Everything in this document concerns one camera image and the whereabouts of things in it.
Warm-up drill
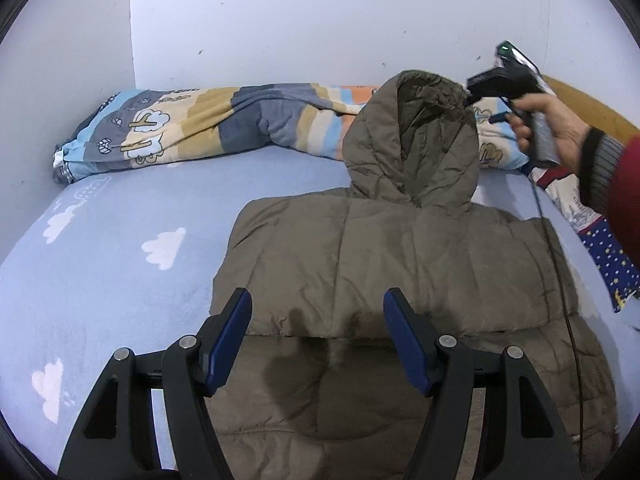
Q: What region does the wooden headboard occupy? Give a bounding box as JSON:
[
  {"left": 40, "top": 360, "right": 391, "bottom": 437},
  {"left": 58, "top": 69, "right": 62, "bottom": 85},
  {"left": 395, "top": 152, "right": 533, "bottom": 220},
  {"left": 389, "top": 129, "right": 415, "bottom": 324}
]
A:
[{"left": 542, "top": 75, "right": 640, "bottom": 146}]

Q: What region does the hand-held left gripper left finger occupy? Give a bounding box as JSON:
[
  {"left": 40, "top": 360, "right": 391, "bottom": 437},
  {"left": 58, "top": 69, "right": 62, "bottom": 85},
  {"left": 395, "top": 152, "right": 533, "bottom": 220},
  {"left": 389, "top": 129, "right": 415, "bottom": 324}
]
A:
[{"left": 57, "top": 287, "right": 253, "bottom": 480}]

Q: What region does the thin black cable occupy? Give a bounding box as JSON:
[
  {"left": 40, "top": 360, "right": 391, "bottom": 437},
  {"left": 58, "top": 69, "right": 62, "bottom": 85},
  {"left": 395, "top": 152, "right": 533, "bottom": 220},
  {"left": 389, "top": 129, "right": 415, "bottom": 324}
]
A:
[{"left": 527, "top": 172, "right": 583, "bottom": 443}]

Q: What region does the person's right forearm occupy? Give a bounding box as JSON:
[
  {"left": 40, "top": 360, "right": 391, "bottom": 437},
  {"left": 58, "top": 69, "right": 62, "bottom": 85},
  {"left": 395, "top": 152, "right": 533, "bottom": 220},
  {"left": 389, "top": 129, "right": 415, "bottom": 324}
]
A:
[{"left": 577, "top": 127, "right": 640, "bottom": 233}]

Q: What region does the person's right hand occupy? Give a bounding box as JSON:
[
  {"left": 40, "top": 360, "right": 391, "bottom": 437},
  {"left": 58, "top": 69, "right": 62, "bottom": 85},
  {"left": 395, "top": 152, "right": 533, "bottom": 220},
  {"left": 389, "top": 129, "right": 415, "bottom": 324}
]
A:
[{"left": 507, "top": 92, "right": 596, "bottom": 178}]

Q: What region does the olive hooded puffer jacket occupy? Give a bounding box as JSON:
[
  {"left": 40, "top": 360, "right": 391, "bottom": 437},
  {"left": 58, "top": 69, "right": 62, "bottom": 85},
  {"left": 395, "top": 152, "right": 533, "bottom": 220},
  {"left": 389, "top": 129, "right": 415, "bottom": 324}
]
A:
[{"left": 205, "top": 70, "right": 621, "bottom": 480}]

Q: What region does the blue star print pillow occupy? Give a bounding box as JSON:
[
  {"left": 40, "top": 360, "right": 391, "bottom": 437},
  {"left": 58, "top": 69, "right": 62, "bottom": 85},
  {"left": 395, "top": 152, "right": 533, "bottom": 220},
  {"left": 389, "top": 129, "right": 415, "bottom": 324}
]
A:
[{"left": 530, "top": 165, "right": 640, "bottom": 313}]

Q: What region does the patchwork cartoon print blanket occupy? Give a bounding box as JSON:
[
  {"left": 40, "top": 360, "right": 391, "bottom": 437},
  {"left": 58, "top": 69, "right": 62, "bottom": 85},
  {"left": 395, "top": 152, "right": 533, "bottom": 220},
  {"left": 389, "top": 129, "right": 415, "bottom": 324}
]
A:
[{"left": 52, "top": 82, "right": 531, "bottom": 186}]

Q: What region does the light blue cloud bed sheet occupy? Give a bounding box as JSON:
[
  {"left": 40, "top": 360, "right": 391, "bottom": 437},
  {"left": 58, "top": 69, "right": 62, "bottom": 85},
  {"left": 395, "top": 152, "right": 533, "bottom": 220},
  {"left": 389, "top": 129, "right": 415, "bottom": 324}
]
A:
[{"left": 0, "top": 145, "right": 640, "bottom": 476}]

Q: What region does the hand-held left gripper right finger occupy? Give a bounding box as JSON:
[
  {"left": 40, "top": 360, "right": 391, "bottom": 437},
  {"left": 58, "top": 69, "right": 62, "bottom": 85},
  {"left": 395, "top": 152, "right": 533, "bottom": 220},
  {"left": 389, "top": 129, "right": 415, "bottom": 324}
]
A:
[{"left": 382, "top": 287, "right": 583, "bottom": 480}]

